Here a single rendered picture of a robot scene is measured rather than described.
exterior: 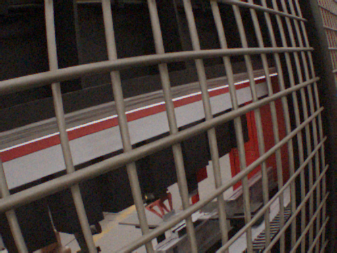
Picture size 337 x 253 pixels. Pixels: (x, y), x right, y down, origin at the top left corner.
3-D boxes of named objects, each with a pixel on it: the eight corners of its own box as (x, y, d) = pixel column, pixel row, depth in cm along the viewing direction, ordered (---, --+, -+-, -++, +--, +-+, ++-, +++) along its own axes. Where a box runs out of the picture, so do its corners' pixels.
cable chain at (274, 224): (284, 215, 143) (283, 205, 142) (298, 214, 140) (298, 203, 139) (241, 263, 112) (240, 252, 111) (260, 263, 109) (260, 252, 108)
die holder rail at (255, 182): (264, 184, 234) (262, 167, 233) (274, 183, 231) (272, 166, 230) (224, 219, 193) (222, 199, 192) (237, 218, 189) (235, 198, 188)
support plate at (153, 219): (144, 211, 187) (143, 209, 187) (201, 211, 173) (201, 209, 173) (118, 224, 172) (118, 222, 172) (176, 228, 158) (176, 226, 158)
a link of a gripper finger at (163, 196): (181, 208, 173) (168, 188, 174) (171, 214, 167) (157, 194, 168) (169, 215, 177) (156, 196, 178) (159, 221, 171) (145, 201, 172)
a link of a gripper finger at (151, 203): (178, 211, 171) (164, 190, 172) (167, 217, 165) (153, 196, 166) (165, 217, 174) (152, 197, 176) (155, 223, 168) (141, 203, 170)
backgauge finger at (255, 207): (207, 216, 168) (206, 203, 167) (270, 213, 154) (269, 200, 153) (191, 227, 158) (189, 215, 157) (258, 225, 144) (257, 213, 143)
